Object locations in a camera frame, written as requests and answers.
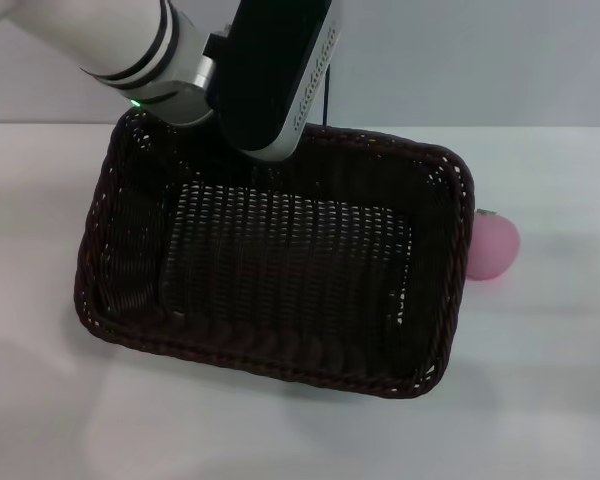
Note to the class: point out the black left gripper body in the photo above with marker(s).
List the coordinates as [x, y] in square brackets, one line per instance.
[265, 75]

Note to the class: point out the dark brown woven basket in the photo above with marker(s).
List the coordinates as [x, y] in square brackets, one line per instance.
[280, 260]

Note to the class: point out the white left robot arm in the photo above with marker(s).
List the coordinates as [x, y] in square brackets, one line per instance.
[130, 40]

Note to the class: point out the pink peach toy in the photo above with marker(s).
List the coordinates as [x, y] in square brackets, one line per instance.
[495, 245]

